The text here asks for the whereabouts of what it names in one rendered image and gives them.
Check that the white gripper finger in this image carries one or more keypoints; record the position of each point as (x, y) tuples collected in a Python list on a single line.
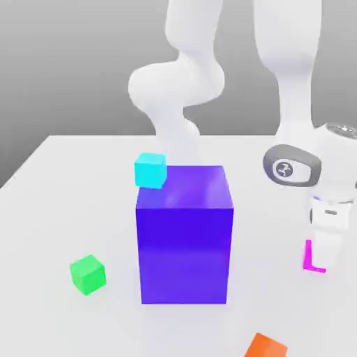
[(325, 248)]

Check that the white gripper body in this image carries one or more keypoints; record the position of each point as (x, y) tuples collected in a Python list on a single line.
[(330, 220)]

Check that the small magenta cube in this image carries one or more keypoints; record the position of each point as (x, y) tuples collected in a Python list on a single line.
[(307, 256)]

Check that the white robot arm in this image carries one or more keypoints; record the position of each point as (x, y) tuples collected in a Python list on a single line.
[(178, 83)]

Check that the small orange cube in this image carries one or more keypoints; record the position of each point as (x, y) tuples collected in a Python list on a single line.
[(266, 347)]

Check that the small cyan cube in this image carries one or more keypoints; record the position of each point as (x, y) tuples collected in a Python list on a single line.
[(149, 171)]

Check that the small green cube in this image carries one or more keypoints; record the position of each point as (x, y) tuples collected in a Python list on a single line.
[(87, 274)]

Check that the large purple box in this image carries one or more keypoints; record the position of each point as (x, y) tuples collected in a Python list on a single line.
[(184, 251)]

